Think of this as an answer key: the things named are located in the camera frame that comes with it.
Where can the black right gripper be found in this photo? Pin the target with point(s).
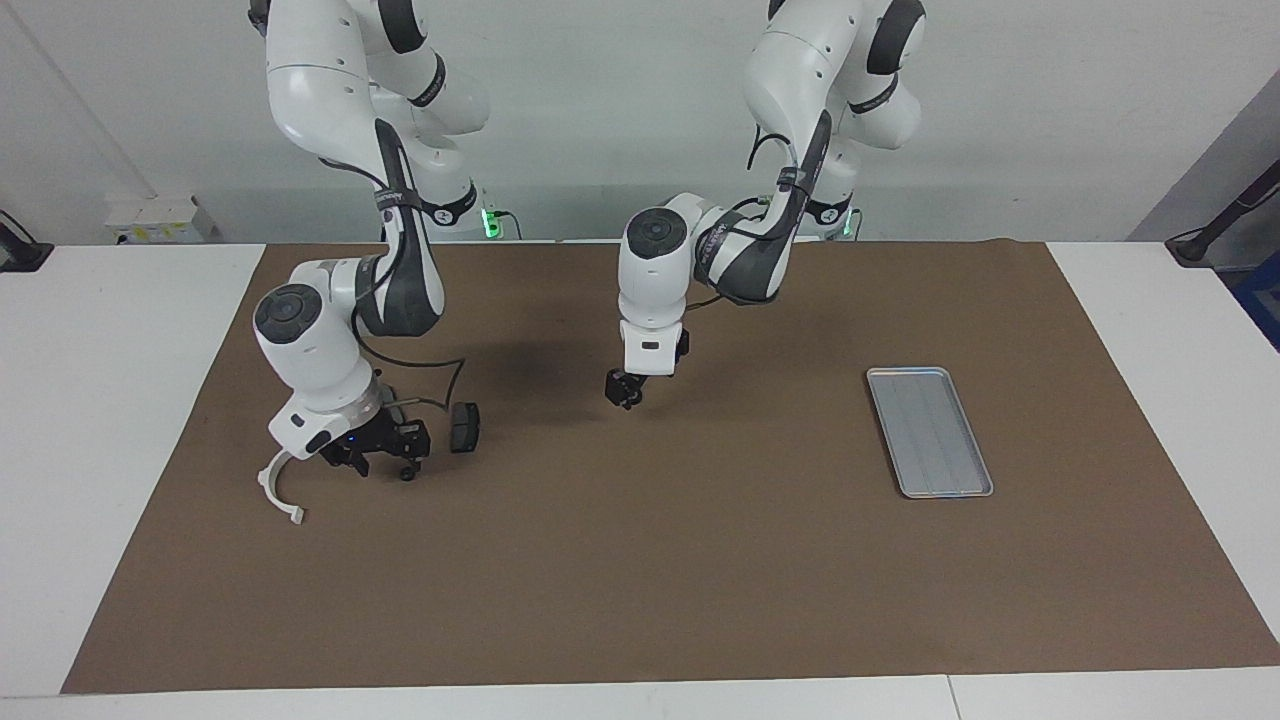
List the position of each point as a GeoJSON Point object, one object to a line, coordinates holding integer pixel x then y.
{"type": "Point", "coordinates": [385, 438]}

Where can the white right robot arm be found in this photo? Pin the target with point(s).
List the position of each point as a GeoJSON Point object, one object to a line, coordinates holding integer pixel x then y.
{"type": "Point", "coordinates": [320, 90]}

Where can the black clamp stand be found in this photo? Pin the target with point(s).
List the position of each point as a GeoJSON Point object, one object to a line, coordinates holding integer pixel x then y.
{"type": "Point", "coordinates": [1195, 245]}
{"type": "Point", "coordinates": [20, 255]}

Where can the silver metal tray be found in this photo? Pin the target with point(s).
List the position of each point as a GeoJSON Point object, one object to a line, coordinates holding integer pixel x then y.
{"type": "Point", "coordinates": [930, 432]}

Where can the blue box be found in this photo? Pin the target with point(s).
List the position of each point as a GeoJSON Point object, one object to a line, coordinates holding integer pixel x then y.
{"type": "Point", "coordinates": [1262, 310]}

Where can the brown table mat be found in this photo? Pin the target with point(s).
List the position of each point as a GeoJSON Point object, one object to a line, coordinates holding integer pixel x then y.
{"type": "Point", "coordinates": [640, 560]}

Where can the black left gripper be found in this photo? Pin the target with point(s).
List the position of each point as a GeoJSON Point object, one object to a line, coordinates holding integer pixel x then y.
{"type": "Point", "coordinates": [628, 383]}

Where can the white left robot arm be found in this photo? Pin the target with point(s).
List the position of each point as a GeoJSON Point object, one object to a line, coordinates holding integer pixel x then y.
{"type": "Point", "coordinates": [800, 60]}

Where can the short rectangular grey brake pad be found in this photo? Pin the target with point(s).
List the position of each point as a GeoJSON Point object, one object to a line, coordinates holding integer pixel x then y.
{"type": "Point", "coordinates": [466, 427]}

